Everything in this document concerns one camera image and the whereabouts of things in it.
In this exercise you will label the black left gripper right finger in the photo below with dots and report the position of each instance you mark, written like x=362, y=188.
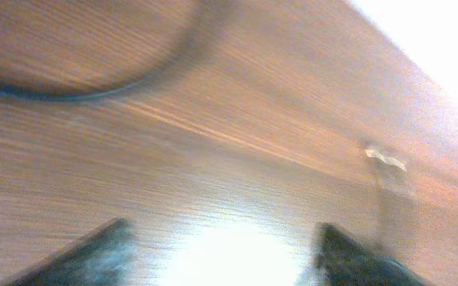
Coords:
x=345, y=261

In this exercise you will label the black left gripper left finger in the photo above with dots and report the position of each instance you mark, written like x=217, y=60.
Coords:
x=105, y=256

